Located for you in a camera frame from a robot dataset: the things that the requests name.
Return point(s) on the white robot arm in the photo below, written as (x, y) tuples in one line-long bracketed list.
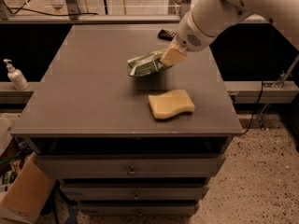
[(208, 18)]

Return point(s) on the cardboard box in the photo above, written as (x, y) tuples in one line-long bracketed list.
[(24, 199)]

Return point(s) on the white pump bottle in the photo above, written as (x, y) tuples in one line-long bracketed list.
[(16, 76)]

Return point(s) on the green jalapeno chip bag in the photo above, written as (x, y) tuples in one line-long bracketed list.
[(147, 64)]

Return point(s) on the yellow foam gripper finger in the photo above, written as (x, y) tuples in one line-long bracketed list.
[(175, 53)]

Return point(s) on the grey metal shelf rail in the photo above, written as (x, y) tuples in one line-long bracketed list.
[(92, 19)]

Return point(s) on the grey drawer cabinet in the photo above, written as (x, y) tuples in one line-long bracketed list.
[(88, 105)]

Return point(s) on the yellow sponge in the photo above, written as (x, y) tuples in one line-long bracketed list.
[(170, 104)]

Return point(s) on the black ridged object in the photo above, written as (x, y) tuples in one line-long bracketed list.
[(166, 35)]

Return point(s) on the middle grey drawer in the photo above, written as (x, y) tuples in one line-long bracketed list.
[(135, 192)]

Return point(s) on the top grey drawer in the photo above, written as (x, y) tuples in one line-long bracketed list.
[(75, 167)]

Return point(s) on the grey drawer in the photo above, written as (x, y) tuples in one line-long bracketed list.
[(139, 208), (75, 167), (135, 192)]

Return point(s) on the bottom grey drawer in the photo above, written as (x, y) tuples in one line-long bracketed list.
[(139, 208)]

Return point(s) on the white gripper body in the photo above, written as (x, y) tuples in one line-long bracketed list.
[(191, 34)]

